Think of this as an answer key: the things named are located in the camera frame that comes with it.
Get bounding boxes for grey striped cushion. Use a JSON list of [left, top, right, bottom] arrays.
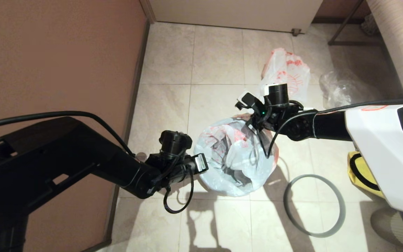
[[370, 209, 403, 251]]

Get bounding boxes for grey bin ring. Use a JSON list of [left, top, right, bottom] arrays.
[[283, 174, 346, 238]]

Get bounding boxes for brown cabinet side panel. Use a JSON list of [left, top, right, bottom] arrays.
[[0, 0, 151, 252]]

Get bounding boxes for brown metal table frame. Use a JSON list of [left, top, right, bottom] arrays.
[[327, 0, 382, 45]]

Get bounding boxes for white crumpled fabric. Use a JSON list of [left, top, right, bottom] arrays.
[[361, 12, 379, 34]]

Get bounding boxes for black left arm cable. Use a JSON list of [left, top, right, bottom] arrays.
[[0, 111, 195, 214]]

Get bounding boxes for yellow fabric bag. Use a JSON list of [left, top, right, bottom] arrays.
[[347, 150, 387, 199]]

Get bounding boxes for beige striped upholstered sofa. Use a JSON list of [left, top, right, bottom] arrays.
[[366, 0, 403, 102]]

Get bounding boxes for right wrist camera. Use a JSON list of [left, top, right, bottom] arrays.
[[235, 92, 265, 114]]

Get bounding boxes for clear plastic bag dark contents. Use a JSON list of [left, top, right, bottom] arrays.
[[320, 70, 380, 109]]

